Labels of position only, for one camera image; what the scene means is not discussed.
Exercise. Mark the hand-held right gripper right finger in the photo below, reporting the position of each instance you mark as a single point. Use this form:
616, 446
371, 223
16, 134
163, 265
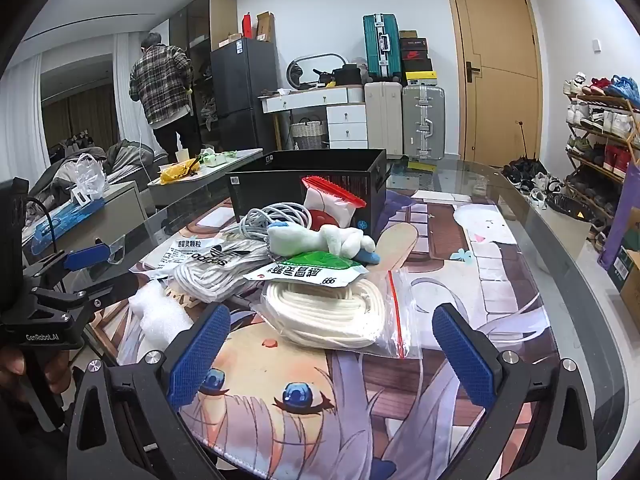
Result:
465, 360

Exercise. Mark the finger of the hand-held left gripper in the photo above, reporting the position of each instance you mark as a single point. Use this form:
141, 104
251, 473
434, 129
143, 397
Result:
75, 296
87, 256

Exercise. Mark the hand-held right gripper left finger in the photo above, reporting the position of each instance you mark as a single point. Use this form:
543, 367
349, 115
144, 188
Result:
200, 355

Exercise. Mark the zip bag of white laces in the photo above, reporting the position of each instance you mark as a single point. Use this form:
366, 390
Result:
220, 267

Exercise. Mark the green and white medicine packet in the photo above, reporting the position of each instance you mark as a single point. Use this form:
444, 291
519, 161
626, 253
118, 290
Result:
310, 270

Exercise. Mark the white plush toy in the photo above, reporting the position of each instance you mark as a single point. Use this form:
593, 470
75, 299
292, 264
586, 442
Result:
325, 242

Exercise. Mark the black cardboard box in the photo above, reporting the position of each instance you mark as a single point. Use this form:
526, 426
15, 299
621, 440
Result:
280, 180

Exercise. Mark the person's left hand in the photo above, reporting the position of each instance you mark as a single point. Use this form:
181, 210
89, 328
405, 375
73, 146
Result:
10, 367

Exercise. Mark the blue pack of masks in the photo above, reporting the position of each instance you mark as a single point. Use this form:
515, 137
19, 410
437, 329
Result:
65, 220

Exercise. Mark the grey side cabinet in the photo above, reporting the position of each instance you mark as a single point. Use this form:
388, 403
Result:
120, 210

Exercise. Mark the clear plastic bag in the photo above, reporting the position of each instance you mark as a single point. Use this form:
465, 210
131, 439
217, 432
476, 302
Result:
89, 175

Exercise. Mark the printed desk mat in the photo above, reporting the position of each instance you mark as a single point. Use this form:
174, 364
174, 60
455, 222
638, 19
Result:
450, 280

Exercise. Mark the sofa with clothes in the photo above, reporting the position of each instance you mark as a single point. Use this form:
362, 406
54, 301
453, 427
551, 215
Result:
100, 160

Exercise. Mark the yellow bag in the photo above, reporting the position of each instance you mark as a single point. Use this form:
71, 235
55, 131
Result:
175, 171

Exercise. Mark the grey coffee table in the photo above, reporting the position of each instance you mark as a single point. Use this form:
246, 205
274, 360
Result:
200, 180

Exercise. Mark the green and white packets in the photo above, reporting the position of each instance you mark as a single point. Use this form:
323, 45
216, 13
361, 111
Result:
212, 156

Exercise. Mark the trash bin with black bag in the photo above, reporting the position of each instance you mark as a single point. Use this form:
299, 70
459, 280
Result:
567, 222

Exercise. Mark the brown cardboard box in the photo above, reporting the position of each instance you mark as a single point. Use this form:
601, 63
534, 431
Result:
630, 280

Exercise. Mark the pile of shoes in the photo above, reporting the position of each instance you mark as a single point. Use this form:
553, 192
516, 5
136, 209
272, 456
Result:
530, 175

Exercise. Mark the red and white snack packet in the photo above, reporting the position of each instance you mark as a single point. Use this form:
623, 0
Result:
332, 200

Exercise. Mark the black refrigerator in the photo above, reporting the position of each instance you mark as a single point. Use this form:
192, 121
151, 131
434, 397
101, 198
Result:
242, 85

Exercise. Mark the silver suitcase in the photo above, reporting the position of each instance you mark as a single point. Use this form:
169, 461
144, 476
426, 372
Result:
422, 120

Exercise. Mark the wicker basket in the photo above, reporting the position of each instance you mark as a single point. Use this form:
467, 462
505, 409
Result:
307, 132

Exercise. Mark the wooden shoe rack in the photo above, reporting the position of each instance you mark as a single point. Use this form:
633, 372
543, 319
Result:
605, 145

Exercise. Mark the dark wardrobe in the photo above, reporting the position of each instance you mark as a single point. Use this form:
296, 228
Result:
200, 25

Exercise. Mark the cream suitcase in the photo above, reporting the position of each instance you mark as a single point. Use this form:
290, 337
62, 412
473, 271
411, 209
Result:
382, 115

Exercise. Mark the white desk with drawers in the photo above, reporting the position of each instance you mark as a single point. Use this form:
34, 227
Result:
330, 110

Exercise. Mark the open cardboard box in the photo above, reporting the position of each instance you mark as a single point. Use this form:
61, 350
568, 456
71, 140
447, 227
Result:
266, 26

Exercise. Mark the wooden door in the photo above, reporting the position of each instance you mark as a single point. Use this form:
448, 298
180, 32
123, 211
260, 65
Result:
492, 70

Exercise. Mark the oval mirror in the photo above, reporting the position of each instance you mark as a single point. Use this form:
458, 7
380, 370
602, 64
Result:
310, 67

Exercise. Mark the stack of shoe boxes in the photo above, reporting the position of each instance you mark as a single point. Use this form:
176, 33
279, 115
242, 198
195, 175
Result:
417, 57

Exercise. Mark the black bag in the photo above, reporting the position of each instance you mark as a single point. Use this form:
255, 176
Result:
347, 74

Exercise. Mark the teal suitcase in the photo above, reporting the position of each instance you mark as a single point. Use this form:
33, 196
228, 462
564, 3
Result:
381, 45

